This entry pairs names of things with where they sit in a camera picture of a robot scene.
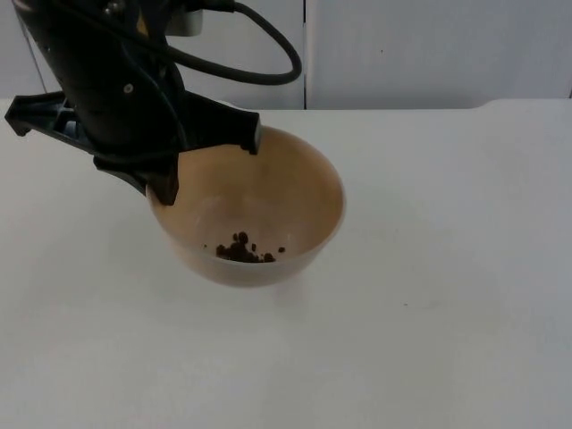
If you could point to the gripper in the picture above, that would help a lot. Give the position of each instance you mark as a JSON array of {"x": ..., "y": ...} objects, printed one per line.
[{"x": 116, "y": 120}]

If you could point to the pale wooden bowl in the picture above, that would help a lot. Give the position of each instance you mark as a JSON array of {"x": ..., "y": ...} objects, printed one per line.
[{"x": 250, "y": 187}]

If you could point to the coffee beans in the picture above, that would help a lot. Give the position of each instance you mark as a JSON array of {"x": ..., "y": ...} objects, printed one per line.
[{"x": 239, "y": 252}]

